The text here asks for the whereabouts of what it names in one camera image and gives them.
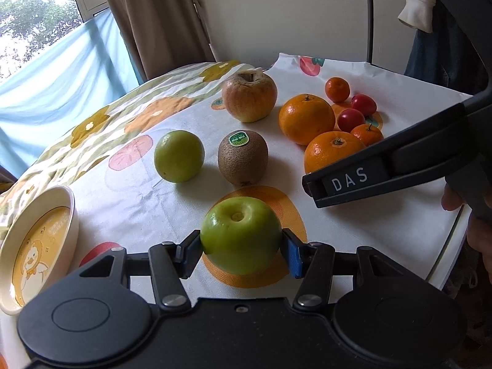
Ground wrinkled yellow-red apple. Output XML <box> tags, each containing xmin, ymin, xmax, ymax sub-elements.
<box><xmin>222</xmin><ymin>70</ymin><xmax>278</xmax><ymax>123</ymax></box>

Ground large green apple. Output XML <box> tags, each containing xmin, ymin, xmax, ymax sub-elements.
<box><xmin>200</xmin><ymin>196</ymin><xmax>282</xmax><ymax>276</ymax></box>

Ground cream oval duck bowl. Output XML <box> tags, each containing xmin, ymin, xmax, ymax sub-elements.
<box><xmin>1</xmin><ymin>186</ymin><xmax>79</xmax><ymax>316</ymax></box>

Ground brown drape curtain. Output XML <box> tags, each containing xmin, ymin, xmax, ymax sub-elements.
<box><xmin>107</xmin><ymin>0</ymin><xmax>214</xmax><ymax>81</ymax></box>

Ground white hanging garment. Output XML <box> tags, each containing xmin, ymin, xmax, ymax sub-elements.
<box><xmin>398</xmin><ymin>0</ymin><xmax>436</xmax><ymax>34</ymax></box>

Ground small mandarin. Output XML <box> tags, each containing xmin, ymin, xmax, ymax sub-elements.
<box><xmin>350</xmin><ymin>123</ymin><xmax>383</xmax><ymax>147</ymax></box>
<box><xmin>325</xmin><ymin>77</ymin><xmax>350</xmax><ymax>103</ymax></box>

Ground large orange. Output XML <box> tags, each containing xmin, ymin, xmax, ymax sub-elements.
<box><xmin>279</xmin><ymin>93</ymin><xmax>335</xmax><ymax>146</ymax></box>
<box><xmin>304</xmin><ymin>131</ymin><xmax>365</xmax><ymax>174</ymax></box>

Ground black floor lamp pole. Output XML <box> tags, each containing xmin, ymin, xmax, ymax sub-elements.
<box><xmin>366</xmin><ymin>0</ymin><xmax>375</xmax><ymax>64</ymax></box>

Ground light blue sheer curtain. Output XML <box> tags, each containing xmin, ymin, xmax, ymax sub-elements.
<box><xmin>1</xmin><ymin>10</ymin><xmax>141</xmax><ymax>177</ymax></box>

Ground red cherry tomato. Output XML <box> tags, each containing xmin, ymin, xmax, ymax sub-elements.
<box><xmin>351</xmin><ymin>93</ymin><xmax>377</xmax><ymax>117</ymax></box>
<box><xmin>337</xmin><ymin>108</ymin><xmax>365</xmax><ymax>133</ymax></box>

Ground brown kiwi with sticker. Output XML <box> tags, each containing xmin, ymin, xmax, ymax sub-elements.
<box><xmin>218</xmin><ymin>130</ymin><xmax>268</xmax><ymax>188</ymax></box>

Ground dark blue hanging clothes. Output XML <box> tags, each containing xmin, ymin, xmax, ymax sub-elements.
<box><xmin>404</xmin><ymin>2</ymin><xmax>488</xmax><ymax>95</ymax></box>

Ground small green apple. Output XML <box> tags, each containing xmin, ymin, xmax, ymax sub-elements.
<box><xmin>154</xmin><ymin>130</ymin><xmax>205</xmax><ymax>183</ymax></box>

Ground person's right hand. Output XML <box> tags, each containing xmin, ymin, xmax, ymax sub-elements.
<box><xmin>441</xmin><ymin>184</ymin><xmax>492</xmax><ymax>280</ymax></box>

